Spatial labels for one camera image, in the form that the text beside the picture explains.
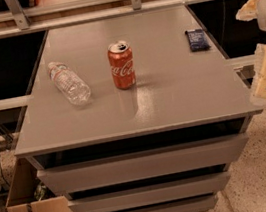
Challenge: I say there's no clear plastic water bottle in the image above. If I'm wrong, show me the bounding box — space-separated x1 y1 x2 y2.
47 62 91 106

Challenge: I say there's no red coca-cola can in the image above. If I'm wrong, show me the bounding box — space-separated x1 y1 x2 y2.
107 40 136 90

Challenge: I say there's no middle grey drawer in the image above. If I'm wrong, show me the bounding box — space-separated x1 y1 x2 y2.
68 171 230 212

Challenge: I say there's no brown cardboard box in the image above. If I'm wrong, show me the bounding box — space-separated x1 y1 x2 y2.
6 159 71 212

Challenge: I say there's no grey drawer cabinet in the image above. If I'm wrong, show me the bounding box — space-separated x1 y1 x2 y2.
15 6 258 212

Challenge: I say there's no top grey drawer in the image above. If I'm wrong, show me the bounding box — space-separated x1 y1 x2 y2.
37 133 248 195

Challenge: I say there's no dark blue snack packet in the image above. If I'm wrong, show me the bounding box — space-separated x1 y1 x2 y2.
185 29 210 52

